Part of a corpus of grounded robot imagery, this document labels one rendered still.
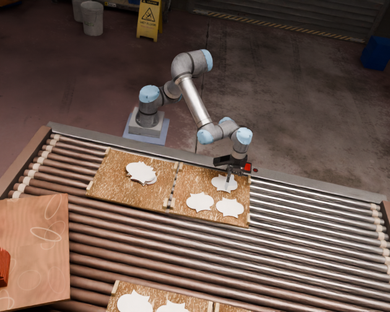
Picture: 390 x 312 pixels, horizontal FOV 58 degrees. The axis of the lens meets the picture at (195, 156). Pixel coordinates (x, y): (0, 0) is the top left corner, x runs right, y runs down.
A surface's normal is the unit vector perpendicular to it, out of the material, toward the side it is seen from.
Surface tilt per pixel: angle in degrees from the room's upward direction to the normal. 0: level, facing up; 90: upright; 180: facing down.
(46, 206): 0
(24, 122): 0
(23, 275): 0
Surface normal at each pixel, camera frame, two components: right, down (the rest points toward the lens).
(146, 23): -0.11, 0.50
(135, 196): 0.15, -0.71
